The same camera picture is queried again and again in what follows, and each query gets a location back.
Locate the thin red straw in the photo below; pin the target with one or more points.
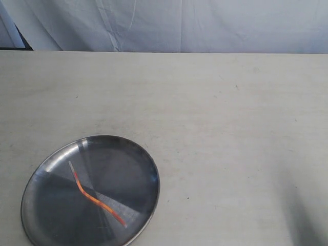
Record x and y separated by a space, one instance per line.
95 200

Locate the round stainless steel plate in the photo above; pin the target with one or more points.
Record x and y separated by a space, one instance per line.
113 169

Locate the white backdrop cloth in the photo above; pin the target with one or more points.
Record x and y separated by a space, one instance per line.
173 26

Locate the black framed board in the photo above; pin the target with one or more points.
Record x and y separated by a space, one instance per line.
24 47

